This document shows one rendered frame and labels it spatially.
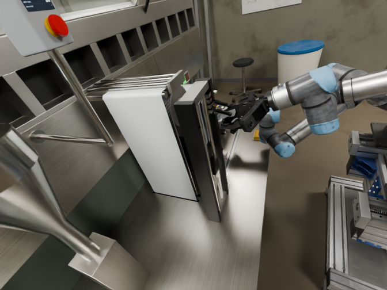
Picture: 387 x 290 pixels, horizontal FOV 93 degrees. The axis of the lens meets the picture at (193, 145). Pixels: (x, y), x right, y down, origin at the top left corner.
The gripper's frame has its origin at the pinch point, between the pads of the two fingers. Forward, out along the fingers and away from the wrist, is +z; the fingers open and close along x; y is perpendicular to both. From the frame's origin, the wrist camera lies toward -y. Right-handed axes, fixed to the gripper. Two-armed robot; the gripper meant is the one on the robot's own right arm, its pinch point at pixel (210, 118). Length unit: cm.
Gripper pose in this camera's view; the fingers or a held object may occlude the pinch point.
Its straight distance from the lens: 105.0
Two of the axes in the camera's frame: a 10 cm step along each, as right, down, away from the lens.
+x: -3.5, 6.4, -6.8
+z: -9.1, -0.7, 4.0
